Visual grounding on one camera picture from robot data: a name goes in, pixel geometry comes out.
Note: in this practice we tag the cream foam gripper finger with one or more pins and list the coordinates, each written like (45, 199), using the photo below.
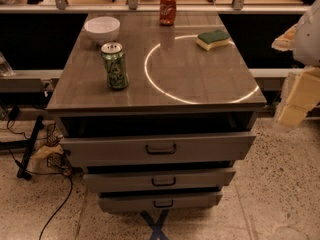
(285, 41)
(300, 94)

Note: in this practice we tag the green and yellow sponge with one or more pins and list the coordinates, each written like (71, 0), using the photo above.
(212, 39)

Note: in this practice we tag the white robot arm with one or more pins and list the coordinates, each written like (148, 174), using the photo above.
(306, 45)

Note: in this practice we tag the red soda can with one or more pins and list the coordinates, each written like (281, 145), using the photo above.
(167, 12)

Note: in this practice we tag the green soda can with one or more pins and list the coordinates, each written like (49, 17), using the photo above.
(114, 62)

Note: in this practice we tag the top grey drawer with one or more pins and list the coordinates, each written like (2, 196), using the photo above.
(141, 150)

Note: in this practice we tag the grey drawer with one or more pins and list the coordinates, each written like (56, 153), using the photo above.
(160, 202)
(159, 180)
(141, 150)

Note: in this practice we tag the middle grey drawer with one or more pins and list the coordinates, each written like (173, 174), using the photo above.
(159, 180)

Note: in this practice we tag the grey drawer cabinet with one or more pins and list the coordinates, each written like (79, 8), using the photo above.
(175, 88)

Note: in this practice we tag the bottom grey drawer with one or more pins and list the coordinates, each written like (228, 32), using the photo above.
(160, 202)

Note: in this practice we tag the white bowl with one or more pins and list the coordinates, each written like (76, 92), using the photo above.
(103, 29)

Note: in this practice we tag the blue tape cross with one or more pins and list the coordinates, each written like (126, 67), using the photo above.
(156, 226)

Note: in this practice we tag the black bar on floor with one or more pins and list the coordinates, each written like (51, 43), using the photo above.
(22, 172)

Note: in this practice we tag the wire mesh basket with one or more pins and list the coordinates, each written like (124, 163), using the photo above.
(57, 159)

